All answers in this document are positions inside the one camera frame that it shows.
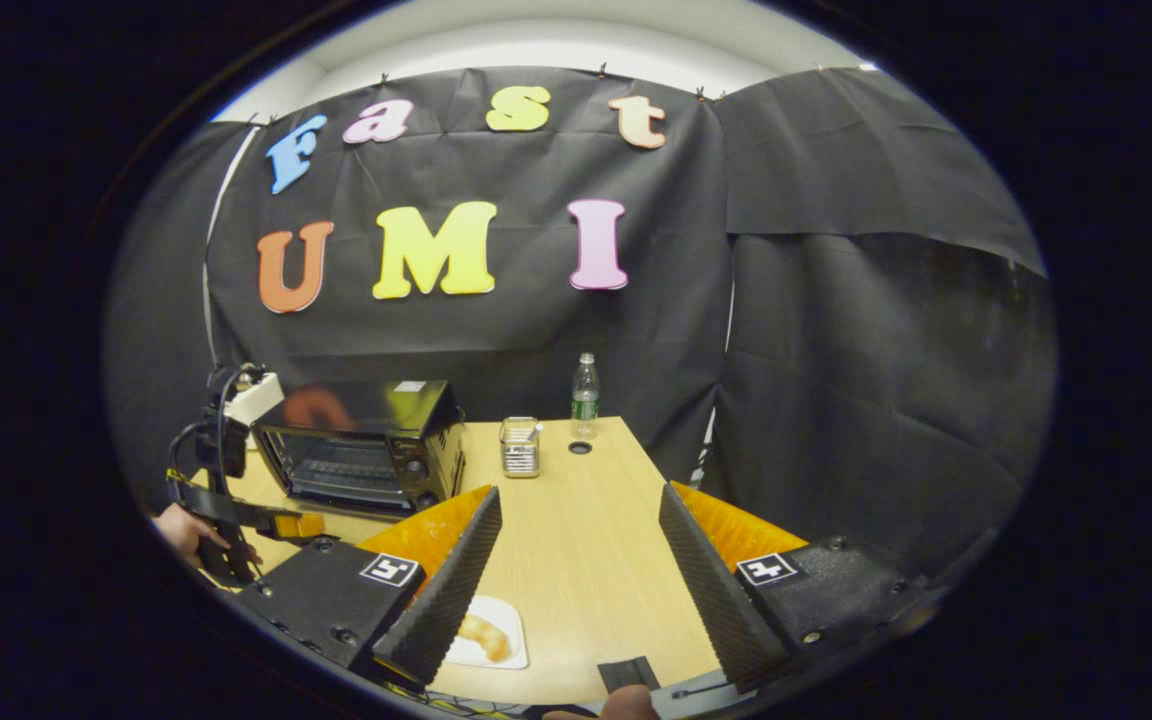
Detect black backdrop cloth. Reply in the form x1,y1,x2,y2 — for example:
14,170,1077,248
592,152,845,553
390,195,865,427
104,65,1057,591

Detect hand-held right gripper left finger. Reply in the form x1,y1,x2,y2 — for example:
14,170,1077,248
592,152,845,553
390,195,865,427
234,485,505,691

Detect black electric oven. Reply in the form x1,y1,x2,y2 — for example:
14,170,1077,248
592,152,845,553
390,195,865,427
251,378,467,523

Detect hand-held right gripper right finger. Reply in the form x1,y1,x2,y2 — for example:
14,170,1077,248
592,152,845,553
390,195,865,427
658,481,942,694

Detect black table clamp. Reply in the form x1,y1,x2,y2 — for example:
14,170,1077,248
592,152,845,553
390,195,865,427
598,657,659,691

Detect white plate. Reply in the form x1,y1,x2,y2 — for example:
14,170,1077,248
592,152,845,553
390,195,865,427
441,595,529,670

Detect white toaster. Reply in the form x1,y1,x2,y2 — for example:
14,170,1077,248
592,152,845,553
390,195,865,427
226,373,285,427

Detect floor cable bundle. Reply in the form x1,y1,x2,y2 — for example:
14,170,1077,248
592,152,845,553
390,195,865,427
376,685,547,719

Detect wire mesh holder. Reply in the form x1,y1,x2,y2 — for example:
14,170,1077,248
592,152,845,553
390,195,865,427
499,416,543,479

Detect golden fried bread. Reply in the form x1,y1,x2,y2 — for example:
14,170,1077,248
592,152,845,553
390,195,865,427
456,613,514,663

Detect green label water bottle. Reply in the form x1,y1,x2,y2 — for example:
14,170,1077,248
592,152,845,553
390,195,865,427
571,352,601,441

